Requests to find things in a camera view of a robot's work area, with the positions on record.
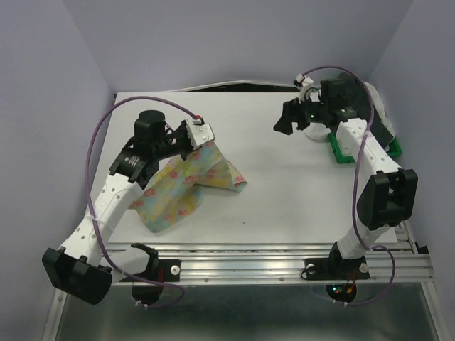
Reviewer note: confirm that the dark grey dotted skirt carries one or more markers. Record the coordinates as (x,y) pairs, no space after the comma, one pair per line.
(357,96)

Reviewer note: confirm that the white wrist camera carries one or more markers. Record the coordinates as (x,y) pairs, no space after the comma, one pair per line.
(307,88)
(199,132)

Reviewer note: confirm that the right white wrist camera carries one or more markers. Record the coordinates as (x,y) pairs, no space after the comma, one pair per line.
(307,88)

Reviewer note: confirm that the white skirt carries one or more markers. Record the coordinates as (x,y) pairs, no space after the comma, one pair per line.
(319,132)

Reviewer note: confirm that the floral pastel skirt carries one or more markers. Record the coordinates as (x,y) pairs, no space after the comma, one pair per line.
(176,191)

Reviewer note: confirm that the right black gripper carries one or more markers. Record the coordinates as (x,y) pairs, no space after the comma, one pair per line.
(291,112)

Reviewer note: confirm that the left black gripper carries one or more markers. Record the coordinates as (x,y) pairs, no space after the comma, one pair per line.
(183,128)

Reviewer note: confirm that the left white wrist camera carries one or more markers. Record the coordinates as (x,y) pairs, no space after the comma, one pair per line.
(199,132)

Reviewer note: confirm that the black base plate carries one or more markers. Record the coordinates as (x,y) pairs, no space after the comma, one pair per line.
(162,270)
(322,269)

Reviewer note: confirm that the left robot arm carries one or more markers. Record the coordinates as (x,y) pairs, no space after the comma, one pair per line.
(81,266)

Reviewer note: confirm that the aluminium rail frame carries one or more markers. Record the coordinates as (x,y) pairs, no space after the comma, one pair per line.
(252,262)

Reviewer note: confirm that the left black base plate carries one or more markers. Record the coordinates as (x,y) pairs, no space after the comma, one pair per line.
(162,270)

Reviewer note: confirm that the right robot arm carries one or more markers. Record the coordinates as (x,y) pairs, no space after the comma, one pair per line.
(383,191)

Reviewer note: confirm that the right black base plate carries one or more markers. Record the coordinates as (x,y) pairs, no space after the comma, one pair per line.
(322,269)

